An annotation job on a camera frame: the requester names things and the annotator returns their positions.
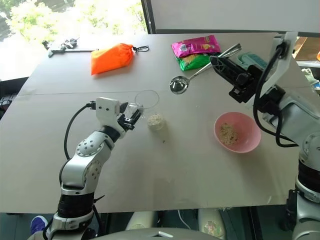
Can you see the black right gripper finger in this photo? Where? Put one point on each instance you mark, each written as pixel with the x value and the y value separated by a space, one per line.
pixel 232 65
pixel 222 70

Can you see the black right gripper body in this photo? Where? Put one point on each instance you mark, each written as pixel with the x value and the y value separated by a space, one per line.
pixel 246 86

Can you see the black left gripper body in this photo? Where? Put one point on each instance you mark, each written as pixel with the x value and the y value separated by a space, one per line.
pixel 125 123

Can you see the shiny metal spoon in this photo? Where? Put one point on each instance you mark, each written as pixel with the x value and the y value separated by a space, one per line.
pixel 178 85

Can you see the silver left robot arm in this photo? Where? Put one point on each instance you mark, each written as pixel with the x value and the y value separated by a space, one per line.
pixel 82 162

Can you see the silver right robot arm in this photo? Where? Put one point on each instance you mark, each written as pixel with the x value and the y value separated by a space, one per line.
pixel 295 110

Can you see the oatmeal in glass mug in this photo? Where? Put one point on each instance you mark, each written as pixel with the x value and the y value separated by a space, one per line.
pixel 155 120

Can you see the oatmeal in pink bowl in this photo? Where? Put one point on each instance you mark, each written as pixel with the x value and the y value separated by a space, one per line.
pixel 228 133

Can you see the pink bowl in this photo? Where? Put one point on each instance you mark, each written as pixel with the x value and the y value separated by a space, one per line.
pixel 246 142

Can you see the teal plastic ribbed object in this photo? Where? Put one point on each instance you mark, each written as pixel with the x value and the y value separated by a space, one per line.
pixel 255 58

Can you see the green snack packet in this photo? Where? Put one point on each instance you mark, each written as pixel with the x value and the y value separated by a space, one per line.
pixel 192 62

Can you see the pink snack packet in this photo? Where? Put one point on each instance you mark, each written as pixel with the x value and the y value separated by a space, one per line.
pixel 196 45

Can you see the brown cardboard box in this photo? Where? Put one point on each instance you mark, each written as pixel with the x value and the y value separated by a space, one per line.
pixel 306 47

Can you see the black clip bundle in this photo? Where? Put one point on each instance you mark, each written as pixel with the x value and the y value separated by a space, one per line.
pixel 68 43

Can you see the blue shoe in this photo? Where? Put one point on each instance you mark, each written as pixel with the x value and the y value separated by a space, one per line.
pixel 38 223

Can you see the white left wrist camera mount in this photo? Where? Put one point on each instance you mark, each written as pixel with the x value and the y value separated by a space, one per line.
pixel 107 107

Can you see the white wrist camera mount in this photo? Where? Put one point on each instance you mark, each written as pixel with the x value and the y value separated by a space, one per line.
pixel 107 107
pixel 283 67

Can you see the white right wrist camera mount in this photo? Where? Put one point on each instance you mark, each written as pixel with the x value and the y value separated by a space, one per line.
pixel 283 67

